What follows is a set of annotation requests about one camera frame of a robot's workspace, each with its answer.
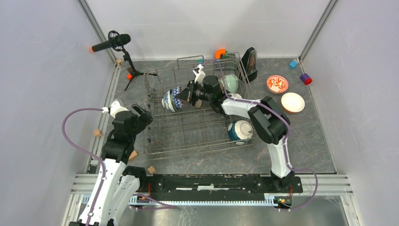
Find teal bowl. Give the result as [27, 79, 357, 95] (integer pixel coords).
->
[227, 120, 253, 145]

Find dark brown banded bowl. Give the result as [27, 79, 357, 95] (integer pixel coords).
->
[194, 99, 203, 108]

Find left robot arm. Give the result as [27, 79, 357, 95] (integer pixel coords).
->
[65, 100, 153, 226]

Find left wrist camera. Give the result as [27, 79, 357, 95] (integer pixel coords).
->
[102, 99, 129, 118]

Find black metronome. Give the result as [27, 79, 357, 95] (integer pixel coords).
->
[242, 47, 257, 83]

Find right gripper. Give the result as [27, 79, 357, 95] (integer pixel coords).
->
[175, 80, 212, 103]

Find wooden block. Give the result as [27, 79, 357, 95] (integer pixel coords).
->
[128, 150, 139, 161]

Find blue toy block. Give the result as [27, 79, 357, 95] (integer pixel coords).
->
[289, 59, 299, 69]

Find white bowl orange pattern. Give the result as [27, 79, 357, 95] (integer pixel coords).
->
[266, 75, 289, 94]

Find pale green bowl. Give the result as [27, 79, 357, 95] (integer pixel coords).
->
[219, 74, 239, 93]

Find light green ribbed bowl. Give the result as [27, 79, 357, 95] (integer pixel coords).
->
[228, 93, 242, 99]

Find grey wire dish rack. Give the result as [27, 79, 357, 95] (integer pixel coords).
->
[144, 56, 256, 160]

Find black microphone orange tip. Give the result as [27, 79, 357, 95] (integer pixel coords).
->
[90, 30, 131, 52]

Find small wooden cube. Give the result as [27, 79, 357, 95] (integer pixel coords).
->
[93, 129, 103, 137]

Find wooden cube near rail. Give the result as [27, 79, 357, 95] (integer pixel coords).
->
[147, 166, 156, 175]

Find black microphone tripod stand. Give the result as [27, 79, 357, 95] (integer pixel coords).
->
[121, 47, 145, 91]

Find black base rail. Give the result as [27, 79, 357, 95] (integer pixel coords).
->
[137, 174, 303, 202]

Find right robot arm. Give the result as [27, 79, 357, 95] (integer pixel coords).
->
[176, 75, 295, 192]

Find orange curved toy block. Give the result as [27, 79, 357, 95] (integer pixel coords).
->
[214, 48, 226, 59]

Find blue white patterned bowl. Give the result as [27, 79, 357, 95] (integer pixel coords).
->
[171, 86, 184, 109]

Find purple red toy block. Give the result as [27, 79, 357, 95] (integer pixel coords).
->
[300, 73, 312, 85]

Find white blue rimmed bowl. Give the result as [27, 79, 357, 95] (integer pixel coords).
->
[161, 90, 176, 113]

